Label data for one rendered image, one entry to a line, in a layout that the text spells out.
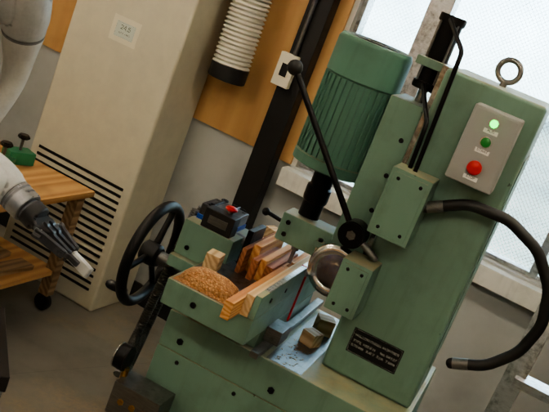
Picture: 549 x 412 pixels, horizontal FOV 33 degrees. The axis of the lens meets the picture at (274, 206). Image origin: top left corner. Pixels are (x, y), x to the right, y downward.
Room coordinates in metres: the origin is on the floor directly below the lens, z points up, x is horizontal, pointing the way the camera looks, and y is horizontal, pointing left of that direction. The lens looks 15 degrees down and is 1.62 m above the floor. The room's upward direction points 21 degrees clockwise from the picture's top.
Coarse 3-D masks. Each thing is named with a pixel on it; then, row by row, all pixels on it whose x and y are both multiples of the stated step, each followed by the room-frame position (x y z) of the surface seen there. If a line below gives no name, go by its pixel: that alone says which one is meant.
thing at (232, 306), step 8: (304, 256) 2.21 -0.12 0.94; (272, 272) 2.00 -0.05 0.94; (264, 280) 1.92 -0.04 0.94; (248, 288) 1.84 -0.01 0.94; (232, 296) 1.76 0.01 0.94; (240, 296) 1.78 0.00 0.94; (224, 304) 1.73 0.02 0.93; (232, 304) 1.73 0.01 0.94; (240, 304) 1.77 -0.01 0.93; (224, 312) 1.73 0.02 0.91; (232, 312) 1.74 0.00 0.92
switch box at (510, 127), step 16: (480, 112) 1.84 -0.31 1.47; (496, 112) 1.84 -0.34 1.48; (480, 128) 1.84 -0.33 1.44; (496, 128) 1.83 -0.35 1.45; (512, 128) 1.82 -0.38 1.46; (464, 144) 1.84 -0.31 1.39; (496, 144) 1.83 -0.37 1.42; (512, 144) 1.82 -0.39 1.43; (464, 160) 1.84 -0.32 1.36; (480, 160) 1.83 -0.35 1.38; (496, 160) 1.83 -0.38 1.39; (448, 176) 1.85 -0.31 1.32; (480, 176) 1.83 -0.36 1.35; (496, 176) 1.82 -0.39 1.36
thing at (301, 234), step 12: (288, 216) 2.06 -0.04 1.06; (300, 216) 2.07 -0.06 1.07; (288, 228) 2.06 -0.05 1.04; (300, 228) 2.05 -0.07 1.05; (312, 228) 2.04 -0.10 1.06; (324, 228) 2.05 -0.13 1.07; (288, 240) 2.05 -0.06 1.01; (300, 240) 2.05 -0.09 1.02; (312, 240) 2.04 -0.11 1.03; (324, 240) 2.03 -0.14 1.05; (312, 252) 2.04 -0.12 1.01
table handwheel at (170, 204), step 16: (160, 208) 2.12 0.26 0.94; (176, 208) 2.19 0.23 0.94; (144, 224) 2.07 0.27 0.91; (176, 224) 2.27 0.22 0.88; (160, 240) 2.18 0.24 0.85; (128, 256) 2.03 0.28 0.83; (144, 256) 2.13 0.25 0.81; (160, 256) 2.15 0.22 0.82; (128, 272) 2.04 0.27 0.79; (160, 272) 2.26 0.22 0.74; (176, 272) 2.13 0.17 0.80; (144, 288) 2.21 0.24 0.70; (128, 304) 2.11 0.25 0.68
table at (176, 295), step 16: (176, 256) 2.06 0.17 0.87; (224, 272) 1.99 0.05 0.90; (240, 272) 2.03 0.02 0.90; (176, 288) 1.83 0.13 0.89; (240, 288) 1.93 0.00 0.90; (304, 288) 2.13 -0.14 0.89; (176, 304) 1.82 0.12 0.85; (192, 304) 1.81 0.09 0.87; (208, 304) 1.81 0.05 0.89; (288, 304) 2.04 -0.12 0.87; (208, 320) 1.80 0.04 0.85; (224, 320) 1.79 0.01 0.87; (240, 320) 1.78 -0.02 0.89; (256, 320) 1.80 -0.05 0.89; (272, 320) 1.94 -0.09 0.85; (240, 336) 1.78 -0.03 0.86
